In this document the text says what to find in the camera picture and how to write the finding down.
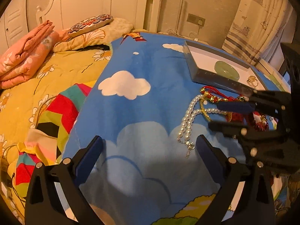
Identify gold triple ring bangles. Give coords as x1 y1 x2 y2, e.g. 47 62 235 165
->
247 75 259 89

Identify red cord gold bead bracelet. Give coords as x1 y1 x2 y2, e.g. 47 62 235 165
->
199 85 249 104

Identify thin gold bangle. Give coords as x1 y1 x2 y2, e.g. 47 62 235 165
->
199 99 232 122

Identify white pearl necklace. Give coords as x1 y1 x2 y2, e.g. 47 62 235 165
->
176 93 230 159

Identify green jade bangle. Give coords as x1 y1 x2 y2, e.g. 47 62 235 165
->
214 60 239 81

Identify grey shallow cardboard box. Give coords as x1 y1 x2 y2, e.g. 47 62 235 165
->
183 40 279 97

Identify striped cream curtain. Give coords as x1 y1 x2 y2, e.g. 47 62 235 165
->
222 0 293 66

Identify yellow floral duvet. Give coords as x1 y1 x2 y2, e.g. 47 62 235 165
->
1 45 112 224

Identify blue cartoon cloud bedsheet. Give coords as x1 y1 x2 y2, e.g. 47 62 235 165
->
64 33 220 224

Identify white floor lamp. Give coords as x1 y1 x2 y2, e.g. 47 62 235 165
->
169 0 184 36

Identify folded pink quilt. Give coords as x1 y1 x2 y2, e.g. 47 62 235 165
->
1 21 60 89

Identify white wooden headboard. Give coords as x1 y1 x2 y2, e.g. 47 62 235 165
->
36 0 162 33

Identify cream floral pillow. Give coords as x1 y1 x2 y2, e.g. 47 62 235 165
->
53 18 134 52

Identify embroidered patterned pillow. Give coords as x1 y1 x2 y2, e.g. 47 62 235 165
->
68 14 113 38

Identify white wardrobe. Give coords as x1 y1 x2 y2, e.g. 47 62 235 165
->
0 0 29 55

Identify white charger with cable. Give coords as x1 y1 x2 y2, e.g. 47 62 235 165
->
162 24 202 41

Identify wall power socket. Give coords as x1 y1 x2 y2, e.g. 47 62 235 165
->
187 13 206 26

